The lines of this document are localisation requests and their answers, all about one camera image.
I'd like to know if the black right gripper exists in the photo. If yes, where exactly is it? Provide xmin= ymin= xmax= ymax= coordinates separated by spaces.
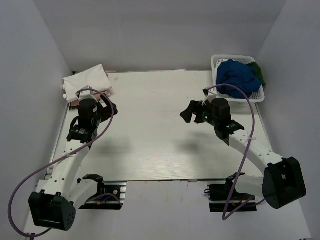
xmin=180 ymin=99 xmax=219 ymax=127

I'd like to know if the blue t shirt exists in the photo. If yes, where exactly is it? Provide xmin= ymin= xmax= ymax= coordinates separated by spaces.
xmin=216 ymin=59 xmax=262 ymax=99

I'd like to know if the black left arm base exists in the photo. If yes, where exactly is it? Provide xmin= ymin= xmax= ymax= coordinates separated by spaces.
xmin=77 ymin=174 xmax=127 ymax=210

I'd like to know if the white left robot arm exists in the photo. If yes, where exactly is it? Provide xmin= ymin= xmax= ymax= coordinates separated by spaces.
xmin=28 ymin=97 xmax=118 ymax=231

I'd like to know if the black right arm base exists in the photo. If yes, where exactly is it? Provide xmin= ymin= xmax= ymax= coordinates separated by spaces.
xmin=204 ymin=173 xmax=251 ymax=213

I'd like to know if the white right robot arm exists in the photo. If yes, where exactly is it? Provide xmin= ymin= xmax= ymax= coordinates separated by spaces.
xmin=180 ymin=98 xmax=307 ymax=209

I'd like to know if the folded pink t shirt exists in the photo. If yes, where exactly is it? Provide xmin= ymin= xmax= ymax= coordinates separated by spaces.
xmin=68 ymin=90 xmax=112 ymax=110

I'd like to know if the folded white t shirt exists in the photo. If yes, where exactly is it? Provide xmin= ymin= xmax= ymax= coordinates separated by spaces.
xmin=62 ymin=64 xmax=112 ymax=103

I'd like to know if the white plastic basket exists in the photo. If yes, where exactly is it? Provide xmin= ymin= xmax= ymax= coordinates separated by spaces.
xmin=209 ymin=54 xmax=265 ymax=104

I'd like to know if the dark green t shirt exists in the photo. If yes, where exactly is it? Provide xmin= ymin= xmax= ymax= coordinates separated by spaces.
xmin=247 ymin=61 xmax=266 ymax=87

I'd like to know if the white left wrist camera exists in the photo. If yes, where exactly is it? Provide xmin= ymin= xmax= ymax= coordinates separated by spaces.
xmin=75 ymin=85 xmax=99 ymax=102

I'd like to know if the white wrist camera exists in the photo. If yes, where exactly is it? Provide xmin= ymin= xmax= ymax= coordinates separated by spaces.
xmin=75 ymin=85 xmax=99 ymax=102
xmin=202 ymin=87 xmax=218 ymax=106

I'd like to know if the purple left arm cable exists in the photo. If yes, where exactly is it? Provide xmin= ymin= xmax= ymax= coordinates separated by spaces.
xmin=7 ymin=89 xmax=116 ymax=238

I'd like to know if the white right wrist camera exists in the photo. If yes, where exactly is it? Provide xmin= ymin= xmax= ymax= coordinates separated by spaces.
xmin=202 ymin=87 xmax=218 ymax=106

